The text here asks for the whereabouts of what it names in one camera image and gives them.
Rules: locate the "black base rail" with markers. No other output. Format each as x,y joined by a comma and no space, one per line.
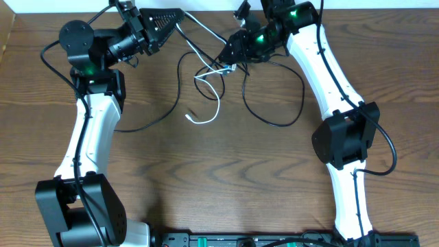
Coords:
310,238

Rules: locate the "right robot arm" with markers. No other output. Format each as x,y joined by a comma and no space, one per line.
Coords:
348,125

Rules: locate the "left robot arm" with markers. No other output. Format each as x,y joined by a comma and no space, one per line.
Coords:
78,205

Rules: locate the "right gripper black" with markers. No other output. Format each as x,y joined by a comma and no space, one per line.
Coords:
242,42

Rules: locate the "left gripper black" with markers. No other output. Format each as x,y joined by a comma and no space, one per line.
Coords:
145,33

